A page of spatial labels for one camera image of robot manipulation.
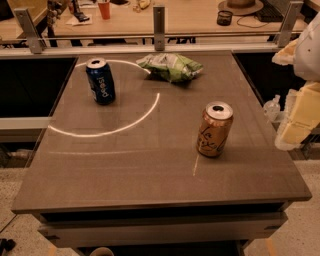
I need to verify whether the wooden background desk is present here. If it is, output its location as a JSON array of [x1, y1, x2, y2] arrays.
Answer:
[[54, 0, 281, 38]]

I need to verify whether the red plastic cup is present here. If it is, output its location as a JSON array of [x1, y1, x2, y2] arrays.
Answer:
[[98, 0, 110, 20]]

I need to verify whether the metal rail bracket left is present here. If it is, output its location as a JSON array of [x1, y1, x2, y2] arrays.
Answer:
[[14, 8, 45, 54]]

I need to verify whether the green jalapeno chip bag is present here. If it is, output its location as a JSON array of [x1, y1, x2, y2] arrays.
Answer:
[[136, 53, 203, 83]]

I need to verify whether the blue pepsi can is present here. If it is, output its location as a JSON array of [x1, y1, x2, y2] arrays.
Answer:
[[86, 58, 116, 105]]

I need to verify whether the tan brimmed hat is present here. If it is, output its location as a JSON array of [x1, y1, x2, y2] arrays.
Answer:
[[218, 0, 264, 16]]

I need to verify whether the black mesh pen holder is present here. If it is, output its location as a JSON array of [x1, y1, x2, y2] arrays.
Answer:
[[217, 11, 233, 26]]

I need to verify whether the black keyboard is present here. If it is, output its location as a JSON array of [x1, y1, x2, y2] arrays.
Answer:
[[256, 0, 283, 22]]

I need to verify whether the metal rail bracket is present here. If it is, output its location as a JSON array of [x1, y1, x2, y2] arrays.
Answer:
[[14, 8, 45, 54], [276, 0, 303, 48], [153, 5, 165, 51]]

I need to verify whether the metal rail bracket right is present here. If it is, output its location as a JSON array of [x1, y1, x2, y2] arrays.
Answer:
[[276, 0, 303, 48]]

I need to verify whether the metal rail bracket middle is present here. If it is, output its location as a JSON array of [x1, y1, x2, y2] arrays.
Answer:
[[153, 5, 165, 51]]

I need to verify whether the orange la croix can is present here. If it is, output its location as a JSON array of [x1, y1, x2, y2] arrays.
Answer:
[[197, 101, 233, 157]]

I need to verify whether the clear sanitizer bottle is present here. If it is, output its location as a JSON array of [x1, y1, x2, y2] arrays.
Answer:
[[263, 95, 281, 122]]

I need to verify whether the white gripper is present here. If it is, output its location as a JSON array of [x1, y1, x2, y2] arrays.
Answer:
[[272, 13, 320, 151]]

